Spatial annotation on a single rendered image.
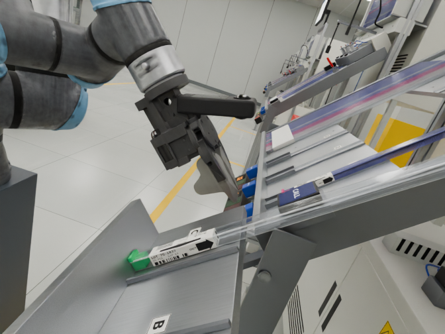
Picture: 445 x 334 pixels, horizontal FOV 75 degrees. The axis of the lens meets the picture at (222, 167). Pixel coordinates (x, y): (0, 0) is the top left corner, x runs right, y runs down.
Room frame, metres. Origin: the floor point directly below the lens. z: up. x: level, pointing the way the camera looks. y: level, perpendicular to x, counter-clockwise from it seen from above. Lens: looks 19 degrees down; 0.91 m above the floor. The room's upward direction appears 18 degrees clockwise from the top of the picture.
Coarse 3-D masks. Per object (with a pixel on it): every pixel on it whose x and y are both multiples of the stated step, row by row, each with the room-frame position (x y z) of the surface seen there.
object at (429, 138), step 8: (440, 128) 0.43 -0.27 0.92; (424, 136) 0.42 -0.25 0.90; (432, 136) 0.42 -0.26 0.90; (440, 136) 0.42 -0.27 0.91; (400, 144) 0.43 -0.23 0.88; (408, 144) 0.42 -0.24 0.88; (416, 144) 0.42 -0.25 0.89; (424, 144) 0.42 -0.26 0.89; (384, 152) 0.42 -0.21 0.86; (392, 152) 0.42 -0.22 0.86; (400, 152) 0.42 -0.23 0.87; (360, 160) 0.43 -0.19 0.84; (368, 160) 0.42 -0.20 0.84; (376, 160) 0.42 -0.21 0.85; (384, 160) 0.42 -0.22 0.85; (344, 168) 0.42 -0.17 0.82; (352, 168) 0.42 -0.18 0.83; (360, 168) 0.42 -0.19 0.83; (336, 176) 0.42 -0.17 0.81
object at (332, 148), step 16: (336, 128) 0.71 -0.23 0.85; (304, 144) 0.69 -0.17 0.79; (320, 144) 0.63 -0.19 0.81; (336, 144) 0.59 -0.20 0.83; (352, 144) 0.54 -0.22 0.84; (272, 160) 0.66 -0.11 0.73; (288, 160) 0.62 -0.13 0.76; (304, 160) 0.58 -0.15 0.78; (320, 160) 0.54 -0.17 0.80; (336, 160) 0.50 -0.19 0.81; (352, 160) 0.47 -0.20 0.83; (272, 176) 0.55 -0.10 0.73; (288, 176) 0.52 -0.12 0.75; (304, 176) 0.49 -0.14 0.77; (352, 176) 0.41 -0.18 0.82; (368, 176) 0.39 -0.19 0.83; (272, 192) 0.48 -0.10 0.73; (272, 208) 0.41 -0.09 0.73
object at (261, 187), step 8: (264, 136) 0.92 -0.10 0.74; (264, 144) 0.80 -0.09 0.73; (264, 152) 0.72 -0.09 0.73; (264, 160) 0.65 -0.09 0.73; (264, 168) 0.60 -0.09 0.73; (264, 176) 0.55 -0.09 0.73; (256, 184) 0.49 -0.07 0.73; (264, 184) 0.51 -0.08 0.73; (256, 192) 0.45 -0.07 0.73; (264, 192) 0.47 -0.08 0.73; (256, 200) 0.42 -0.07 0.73; (264, 200) 0.44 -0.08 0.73; (256, 208) 0.39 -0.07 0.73; (264, 208) 0.41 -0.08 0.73
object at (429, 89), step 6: (444, 54) 0.98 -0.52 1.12; (432, 60) 0.98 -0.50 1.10; (438, 78) 0.74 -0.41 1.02; (444, 78) 0.72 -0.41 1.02; (426, 84) 0.74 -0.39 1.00; (432, 84) 0.71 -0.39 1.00; (438, 84) 0.69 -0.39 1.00; (444, 84) 0.67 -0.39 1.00; (414, 90) 0.73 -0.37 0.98; (420, 90) 0.71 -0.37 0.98; (426, 90) 0.69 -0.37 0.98; (432, 90) 0.67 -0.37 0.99; (438, 90) 0.65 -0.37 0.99; (444, 90) 0.63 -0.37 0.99; (432, 96) 0.66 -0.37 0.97; (438, 96) 0.64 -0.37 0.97; (444, 96) 0.61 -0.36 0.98
